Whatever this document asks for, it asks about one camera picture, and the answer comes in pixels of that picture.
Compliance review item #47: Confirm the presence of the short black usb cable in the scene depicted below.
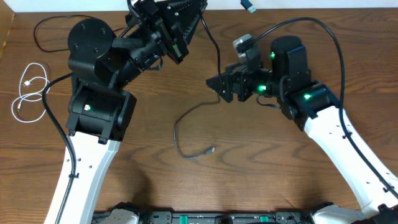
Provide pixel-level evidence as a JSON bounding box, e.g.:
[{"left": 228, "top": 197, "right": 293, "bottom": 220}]
[{"left": 172, "top": 0, "right": 257, "bottom": 160}]

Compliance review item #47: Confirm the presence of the long black cable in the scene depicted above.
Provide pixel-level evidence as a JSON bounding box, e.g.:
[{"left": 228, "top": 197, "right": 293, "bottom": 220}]
[{"left": 32, "top": 14, "right": 128, "bottom": 54}]

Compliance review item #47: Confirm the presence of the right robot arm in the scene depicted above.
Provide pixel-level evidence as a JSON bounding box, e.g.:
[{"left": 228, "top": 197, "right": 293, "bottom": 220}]
[{"left": 206, "top": 36, "right": 397, "bottom": 223}]

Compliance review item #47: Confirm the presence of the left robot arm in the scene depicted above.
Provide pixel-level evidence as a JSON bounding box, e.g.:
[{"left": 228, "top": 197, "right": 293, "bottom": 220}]
[{"left": 45, "top": 0, "right": 207, "bottom": 223}]

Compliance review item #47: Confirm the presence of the cardboard box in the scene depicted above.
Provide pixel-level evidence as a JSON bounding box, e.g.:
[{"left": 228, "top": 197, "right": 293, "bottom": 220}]
[{"left": 0, "top": 0, "right": 15, "bottom": 57}]

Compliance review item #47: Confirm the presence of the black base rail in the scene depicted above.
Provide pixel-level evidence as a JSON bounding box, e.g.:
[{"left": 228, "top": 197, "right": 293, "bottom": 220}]
[{"left": 91, "top": 209, "right": 367, "bottom": 224}]

